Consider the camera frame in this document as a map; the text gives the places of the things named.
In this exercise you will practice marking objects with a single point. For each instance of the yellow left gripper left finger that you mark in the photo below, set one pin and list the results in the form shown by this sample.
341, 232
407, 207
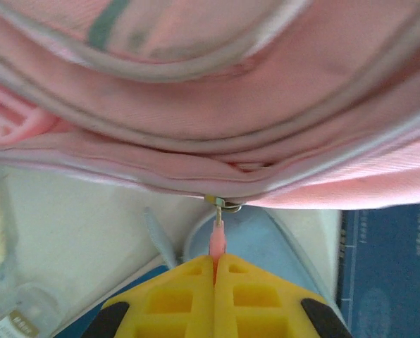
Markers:
174, 306

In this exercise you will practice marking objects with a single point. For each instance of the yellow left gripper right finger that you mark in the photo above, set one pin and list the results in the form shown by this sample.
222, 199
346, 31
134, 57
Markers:
259, 306

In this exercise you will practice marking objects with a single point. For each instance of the clear plastic bottle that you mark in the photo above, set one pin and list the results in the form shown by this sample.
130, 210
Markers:
19, 317

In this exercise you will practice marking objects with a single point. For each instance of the pink student backpack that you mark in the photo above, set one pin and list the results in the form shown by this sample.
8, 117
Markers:
196, 105

